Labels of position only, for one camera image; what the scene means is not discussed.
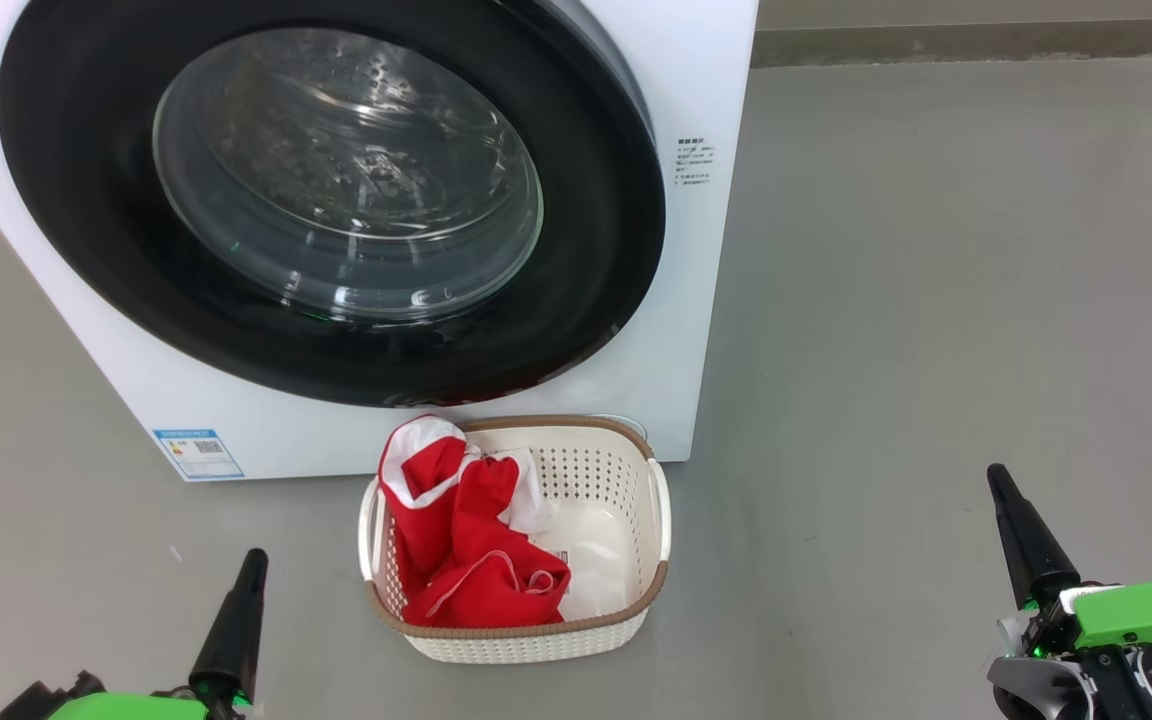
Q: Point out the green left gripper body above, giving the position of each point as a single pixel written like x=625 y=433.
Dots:
x=126 y=708

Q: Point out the red and white garment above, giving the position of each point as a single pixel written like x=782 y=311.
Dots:
x=476 y=540

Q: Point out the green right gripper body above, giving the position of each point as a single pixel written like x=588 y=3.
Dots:
x=1146 y=612

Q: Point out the dark grey round washer door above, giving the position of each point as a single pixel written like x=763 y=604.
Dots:
x=86 y=200

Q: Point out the blue energy label sticker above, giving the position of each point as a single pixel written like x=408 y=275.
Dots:
x=198 y=454

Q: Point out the cream perforated laundry basket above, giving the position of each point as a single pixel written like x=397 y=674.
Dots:
x=616 y=480

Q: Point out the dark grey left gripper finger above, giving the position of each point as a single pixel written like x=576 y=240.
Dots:
x=219 y=650
x=248 y=640

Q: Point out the white front-load washing machine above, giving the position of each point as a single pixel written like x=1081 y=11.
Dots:
x=696 y=300

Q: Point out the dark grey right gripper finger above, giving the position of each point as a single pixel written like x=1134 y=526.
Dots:
x=1019 y=565
x=1046 y=560

